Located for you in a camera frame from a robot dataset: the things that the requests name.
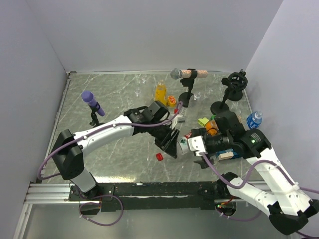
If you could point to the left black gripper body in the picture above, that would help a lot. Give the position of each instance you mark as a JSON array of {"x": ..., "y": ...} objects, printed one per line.
[{"x": 162, "y": 134}]

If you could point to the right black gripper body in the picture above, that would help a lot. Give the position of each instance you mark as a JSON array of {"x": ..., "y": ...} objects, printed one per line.
[{"x": 217, "y": 143}]

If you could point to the clear bottle red cap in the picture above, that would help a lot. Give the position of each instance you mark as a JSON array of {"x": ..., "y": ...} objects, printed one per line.
[{"x": 183, "y": 143}]

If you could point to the yellow juice bottle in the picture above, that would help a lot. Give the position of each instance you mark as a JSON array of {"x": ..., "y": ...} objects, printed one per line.
[{"x": 160, "y": 92}]

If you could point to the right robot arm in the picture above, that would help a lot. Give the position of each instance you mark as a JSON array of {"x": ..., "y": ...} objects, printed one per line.
[{"x": 267, "y": 186}]

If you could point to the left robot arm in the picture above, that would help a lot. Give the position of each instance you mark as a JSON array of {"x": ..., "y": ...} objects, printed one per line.
[{"x": 70, "y": 149}]

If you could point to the orange pill bottle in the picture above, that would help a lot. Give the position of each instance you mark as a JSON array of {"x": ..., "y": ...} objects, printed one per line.
[{"x": 212, "y": 128}]

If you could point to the blue label water bottle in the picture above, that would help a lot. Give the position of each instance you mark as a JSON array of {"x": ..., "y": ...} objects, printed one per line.
[{"x": 254, "y": 120}]

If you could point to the small clear open bottle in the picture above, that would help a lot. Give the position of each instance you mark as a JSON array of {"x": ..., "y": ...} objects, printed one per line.
[{"x": 197, "y": 96}]

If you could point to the blue white block toy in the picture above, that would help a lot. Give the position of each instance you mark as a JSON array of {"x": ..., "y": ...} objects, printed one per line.
[{"x": 228, "y": 155}]

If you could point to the green toy block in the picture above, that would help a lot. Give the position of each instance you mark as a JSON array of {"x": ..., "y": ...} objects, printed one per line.
[{"x": 203, "y": 121}]

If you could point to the yellow red toy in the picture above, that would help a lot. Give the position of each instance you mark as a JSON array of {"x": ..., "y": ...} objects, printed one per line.
[{"x": 171, "y": 101}]

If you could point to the center black microphone stand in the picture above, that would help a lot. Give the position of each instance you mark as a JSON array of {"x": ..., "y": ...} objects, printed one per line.
[{"x": 185, "y": 97}]

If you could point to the black microphone stand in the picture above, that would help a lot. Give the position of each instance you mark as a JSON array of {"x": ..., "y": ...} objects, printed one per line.
[
  {"x": 94, "y": 118},
  {"x": 185, "y": 97},
  {"x": 236, "y": 81}
]

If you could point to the small black stand base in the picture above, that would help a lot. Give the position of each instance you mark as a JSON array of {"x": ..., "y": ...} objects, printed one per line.
[{"x": 235, "y": 96}]

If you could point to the silver head pink microphone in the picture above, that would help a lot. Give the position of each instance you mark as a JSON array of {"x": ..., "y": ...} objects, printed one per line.
[{"x": 188, "y": 73}]

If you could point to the right black microphone stand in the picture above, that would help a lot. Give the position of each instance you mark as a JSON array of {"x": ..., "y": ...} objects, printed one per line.
[{"x": 236, "y": 81}]

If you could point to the left black microphone stand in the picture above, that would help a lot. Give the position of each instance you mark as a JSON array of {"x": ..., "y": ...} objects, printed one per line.
[{"x": 94, "y": 118}]

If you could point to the purple microphone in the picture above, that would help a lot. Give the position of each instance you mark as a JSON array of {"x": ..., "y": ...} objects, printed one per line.
[{"x": 88, "y": 98}]

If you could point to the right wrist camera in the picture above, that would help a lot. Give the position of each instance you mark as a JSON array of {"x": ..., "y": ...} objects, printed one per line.
[{"x": 196, "y": 145}]

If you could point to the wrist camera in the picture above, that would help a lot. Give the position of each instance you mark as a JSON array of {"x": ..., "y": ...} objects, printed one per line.
[
  {"x": 196, "y": 145},
  {"x": 180, "y": 118}
]

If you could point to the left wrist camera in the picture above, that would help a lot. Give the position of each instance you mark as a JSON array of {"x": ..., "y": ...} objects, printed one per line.
[{"x": 180, "y": 118}]

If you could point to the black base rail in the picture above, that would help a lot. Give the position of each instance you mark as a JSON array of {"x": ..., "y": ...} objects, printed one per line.
[{"x": 154, "y": 195}]

